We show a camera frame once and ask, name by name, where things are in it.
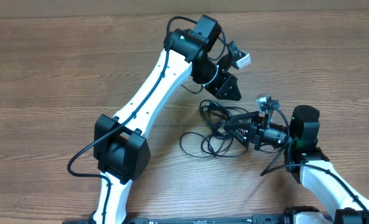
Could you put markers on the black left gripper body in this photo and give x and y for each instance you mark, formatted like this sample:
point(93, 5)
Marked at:
point(220, 82)

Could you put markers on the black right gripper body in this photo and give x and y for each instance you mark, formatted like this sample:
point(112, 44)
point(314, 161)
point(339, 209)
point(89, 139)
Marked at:
point(259, 125)

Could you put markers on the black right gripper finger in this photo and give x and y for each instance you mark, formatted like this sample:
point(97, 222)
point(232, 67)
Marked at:
point(245, 118)
point(242, 132)

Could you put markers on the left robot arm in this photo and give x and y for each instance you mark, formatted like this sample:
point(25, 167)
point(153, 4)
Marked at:
point(120, 142)

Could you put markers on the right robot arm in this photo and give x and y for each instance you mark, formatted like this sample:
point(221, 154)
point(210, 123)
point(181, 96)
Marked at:
point(310, 167)

